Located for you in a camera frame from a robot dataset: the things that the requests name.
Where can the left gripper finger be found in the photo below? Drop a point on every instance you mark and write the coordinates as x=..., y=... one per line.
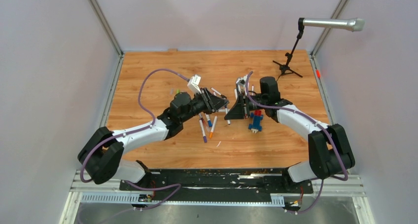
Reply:
x=215, y=110
x=213, y=101

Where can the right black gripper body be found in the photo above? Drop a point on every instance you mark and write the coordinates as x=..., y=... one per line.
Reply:
x=261, y=99

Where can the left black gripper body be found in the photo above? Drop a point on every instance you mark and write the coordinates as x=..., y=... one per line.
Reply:
x=200, y=105

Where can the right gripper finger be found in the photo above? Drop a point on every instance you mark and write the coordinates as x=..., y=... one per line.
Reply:
x=239, y=106
x=230, y=115

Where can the purple tip white marker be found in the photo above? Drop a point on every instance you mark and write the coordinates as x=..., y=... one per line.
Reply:
x=203, y=131

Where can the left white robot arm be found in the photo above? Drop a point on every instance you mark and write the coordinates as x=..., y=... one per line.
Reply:
x=101, y=157

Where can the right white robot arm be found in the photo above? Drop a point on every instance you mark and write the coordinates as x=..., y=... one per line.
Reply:
x=328, y=146

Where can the blue red toy robot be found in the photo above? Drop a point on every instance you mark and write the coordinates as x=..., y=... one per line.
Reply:
x=256, y=117

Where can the black microphone tripod stand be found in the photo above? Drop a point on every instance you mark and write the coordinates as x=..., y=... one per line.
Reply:
x=285, y=68

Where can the silver microphone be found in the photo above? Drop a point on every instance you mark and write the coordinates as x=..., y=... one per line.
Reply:
x=352, y=25

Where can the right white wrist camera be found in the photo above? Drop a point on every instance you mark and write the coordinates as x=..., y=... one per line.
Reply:
x=241, y=85

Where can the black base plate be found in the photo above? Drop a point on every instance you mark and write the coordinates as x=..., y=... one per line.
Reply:
x=244, y=185

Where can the grey slotted cable duct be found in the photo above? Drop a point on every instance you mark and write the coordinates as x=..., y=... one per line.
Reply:
x=140, y=199

